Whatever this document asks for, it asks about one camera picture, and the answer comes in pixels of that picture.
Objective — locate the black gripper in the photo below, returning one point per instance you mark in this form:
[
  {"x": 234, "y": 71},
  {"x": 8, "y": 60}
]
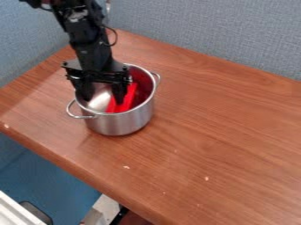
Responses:
[{"x": 95, "y": 67}]

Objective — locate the red block object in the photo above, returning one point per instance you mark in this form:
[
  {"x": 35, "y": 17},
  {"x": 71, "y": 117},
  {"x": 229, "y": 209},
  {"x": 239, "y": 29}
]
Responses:
[{"x": 114, "y": 108}]

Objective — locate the stainless steel pot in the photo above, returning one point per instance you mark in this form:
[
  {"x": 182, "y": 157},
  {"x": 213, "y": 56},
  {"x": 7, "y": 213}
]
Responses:
[{"x": 118, "y": 123}]

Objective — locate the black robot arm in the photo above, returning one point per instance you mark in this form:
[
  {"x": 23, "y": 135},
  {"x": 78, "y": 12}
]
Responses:
[{"x": 80, "y": 19}]

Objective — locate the white box under table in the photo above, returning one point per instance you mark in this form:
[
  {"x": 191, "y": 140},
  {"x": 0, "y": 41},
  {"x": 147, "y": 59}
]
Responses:
[{"x": 21, "y": 213}]

